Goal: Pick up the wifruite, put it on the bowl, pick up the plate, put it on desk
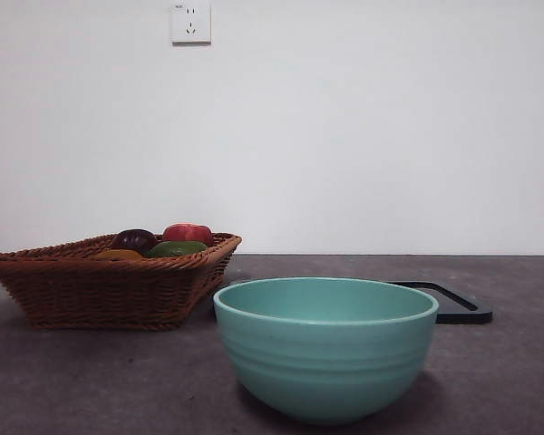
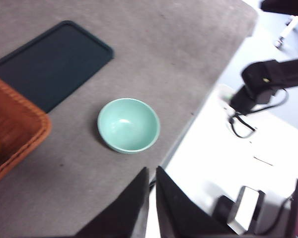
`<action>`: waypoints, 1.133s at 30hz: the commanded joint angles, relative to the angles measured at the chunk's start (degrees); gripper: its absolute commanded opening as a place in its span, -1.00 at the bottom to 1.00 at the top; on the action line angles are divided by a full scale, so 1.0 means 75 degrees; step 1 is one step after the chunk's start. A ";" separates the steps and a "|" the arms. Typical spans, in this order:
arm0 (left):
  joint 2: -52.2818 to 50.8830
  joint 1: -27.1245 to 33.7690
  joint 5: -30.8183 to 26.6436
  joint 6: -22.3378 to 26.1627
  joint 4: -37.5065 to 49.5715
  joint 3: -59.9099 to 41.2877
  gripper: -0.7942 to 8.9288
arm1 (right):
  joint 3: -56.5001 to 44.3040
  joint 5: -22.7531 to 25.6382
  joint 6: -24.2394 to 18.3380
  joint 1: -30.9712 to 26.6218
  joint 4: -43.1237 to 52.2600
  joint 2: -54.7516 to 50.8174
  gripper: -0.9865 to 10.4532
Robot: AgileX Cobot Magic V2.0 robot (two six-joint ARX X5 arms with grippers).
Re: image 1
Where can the teal ribbed bowl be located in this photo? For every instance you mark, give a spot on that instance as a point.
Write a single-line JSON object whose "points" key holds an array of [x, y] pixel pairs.
{"points": [[326, 362]]}

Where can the yellow oval fruit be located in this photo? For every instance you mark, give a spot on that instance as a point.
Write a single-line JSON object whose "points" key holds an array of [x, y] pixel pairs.
{"points": [[118, 254]]}

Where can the red round fruit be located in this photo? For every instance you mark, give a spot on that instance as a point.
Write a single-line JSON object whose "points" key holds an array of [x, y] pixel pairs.
{"points": [[187, 233]]}

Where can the green oval fruit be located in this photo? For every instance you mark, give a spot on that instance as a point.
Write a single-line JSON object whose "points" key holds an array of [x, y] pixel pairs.
{"points": [[176, 249]]}

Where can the dark purple round fruit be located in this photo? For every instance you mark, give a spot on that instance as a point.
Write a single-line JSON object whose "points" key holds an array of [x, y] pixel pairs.
{"points": [[134, 239]]}

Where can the brown wicker basket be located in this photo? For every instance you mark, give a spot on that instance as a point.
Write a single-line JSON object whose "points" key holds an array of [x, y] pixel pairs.
{"points": [[104, 290]]}

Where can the dark rectangular tray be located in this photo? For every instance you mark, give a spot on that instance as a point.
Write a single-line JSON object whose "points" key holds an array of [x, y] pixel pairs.
{"points": [[473, 316]]}

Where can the white wall socket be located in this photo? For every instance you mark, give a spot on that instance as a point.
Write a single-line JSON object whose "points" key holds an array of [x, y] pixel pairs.
{"points": [[191, 22]]}

